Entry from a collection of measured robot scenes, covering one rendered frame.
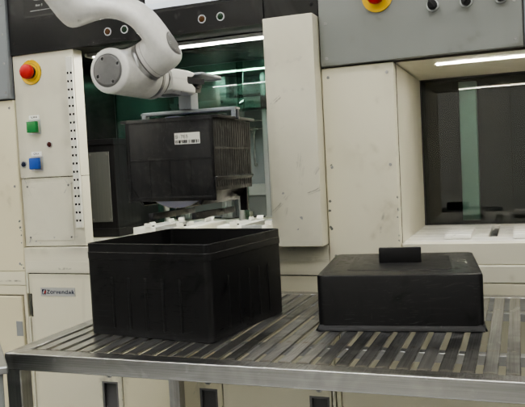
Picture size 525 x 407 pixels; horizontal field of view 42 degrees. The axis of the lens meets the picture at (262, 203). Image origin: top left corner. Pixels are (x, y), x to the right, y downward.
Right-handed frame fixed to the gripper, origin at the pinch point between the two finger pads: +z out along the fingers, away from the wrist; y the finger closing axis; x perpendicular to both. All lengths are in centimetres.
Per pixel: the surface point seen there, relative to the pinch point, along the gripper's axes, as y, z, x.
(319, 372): 43, -46, -49
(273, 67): 16.9, 10.6, 3.9
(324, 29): 28.1, 15.0, 12.0
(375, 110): 39.1, 15.9, -7.2
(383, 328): 47, -22, -48
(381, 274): 47, -21, -39
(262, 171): -23, 105, -21
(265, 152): -20, 99, -14
